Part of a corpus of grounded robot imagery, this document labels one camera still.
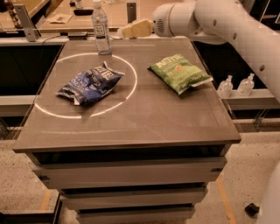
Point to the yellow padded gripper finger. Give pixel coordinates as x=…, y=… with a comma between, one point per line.
x=137, y=29

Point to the clear plastic water bottle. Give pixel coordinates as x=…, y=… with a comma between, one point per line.
x=101, y=30

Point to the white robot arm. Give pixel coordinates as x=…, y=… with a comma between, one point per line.
x=217, y=22

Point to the green chip bag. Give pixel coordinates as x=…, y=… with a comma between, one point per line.
x=179, y=73

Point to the blue chip bag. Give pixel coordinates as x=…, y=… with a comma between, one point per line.
x=91, y=85

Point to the left sanitizer pump bottle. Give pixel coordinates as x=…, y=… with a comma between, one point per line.
x=225, y=87

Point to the sanitizer pump bottle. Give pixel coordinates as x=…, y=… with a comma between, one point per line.
x=225, y=87
x=246, y=85

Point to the right sanitizer pump bottle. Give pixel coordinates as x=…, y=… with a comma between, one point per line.
x=246, y=85

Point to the black device on desk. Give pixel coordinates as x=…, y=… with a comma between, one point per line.
x=83, y=12

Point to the paper note on desk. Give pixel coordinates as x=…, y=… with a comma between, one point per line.
x=59, y=19

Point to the grey drawer cabinet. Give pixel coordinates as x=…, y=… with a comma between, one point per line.
x=132, y=185

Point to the black chair base leg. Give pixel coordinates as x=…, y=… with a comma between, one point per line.
x=251, y=209

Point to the middle metal bracket post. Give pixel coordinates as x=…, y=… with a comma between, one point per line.
x=131, y=11

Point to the metal bracket post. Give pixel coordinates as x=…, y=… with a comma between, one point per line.
x=30, y=31
x=131, y=11

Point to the left metal bracket post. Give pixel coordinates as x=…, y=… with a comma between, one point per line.
x=30, y=31

